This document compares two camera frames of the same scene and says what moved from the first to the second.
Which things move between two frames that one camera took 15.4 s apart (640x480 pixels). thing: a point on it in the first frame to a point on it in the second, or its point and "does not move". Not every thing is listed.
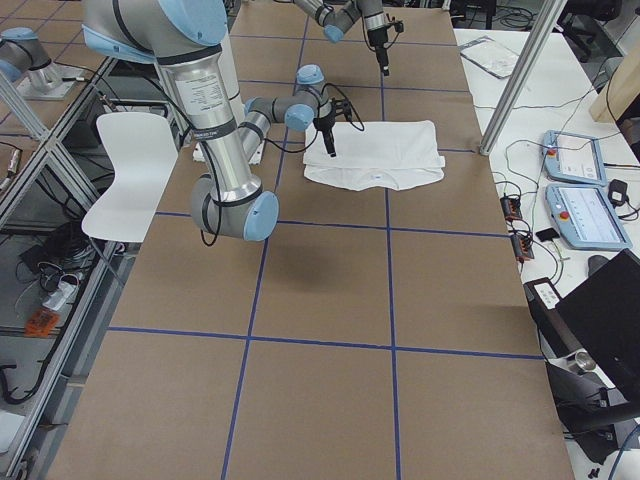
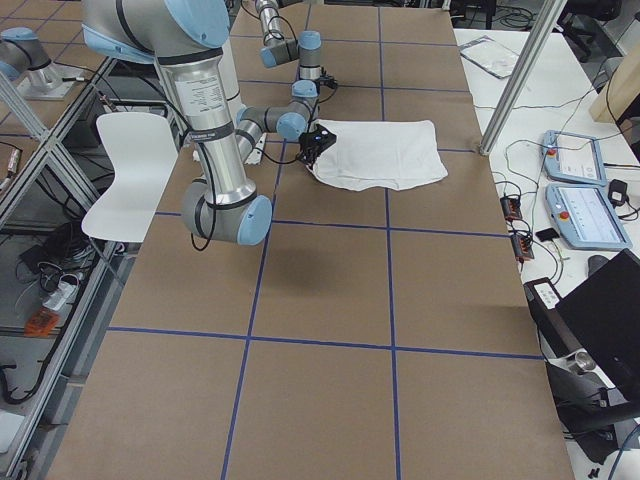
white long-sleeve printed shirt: x=393 y=154 does not move
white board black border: x=491 y=55 does not move
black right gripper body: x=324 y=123 to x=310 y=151
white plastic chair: x=144 y=151 does not move
